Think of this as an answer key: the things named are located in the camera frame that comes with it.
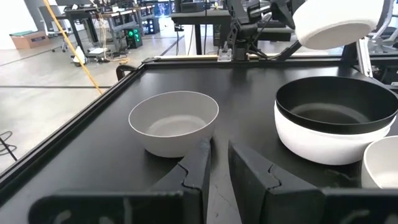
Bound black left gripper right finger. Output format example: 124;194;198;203
228;139;325;224

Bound light grey bowl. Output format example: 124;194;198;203
127;90;220;159

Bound yellow hanging cable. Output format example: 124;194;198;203
42;0;104;95

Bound silver aluminium post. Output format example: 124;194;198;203
355;39;374;78

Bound cardboard box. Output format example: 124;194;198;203
9;30;50;50

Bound white bowl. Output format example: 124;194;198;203
274;101;397;141
292;0;386;50
360;135;398;190
274;111;396;166

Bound white office chair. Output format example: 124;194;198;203
366;0;398;54

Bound computer tower green lights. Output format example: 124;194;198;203
124;27;144;49

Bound black desk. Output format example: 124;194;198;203
170;11;233;56

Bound white object on floor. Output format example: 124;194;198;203
72;45;88;67

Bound black bowl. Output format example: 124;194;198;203
275;76;398;135

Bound black cable loop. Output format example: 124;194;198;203
116;64;138;82

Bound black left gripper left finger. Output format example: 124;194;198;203
148;138;212;224

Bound clear plastic bracket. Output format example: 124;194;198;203
216;46;233;62

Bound grey office chair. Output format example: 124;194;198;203
37;4;70;53

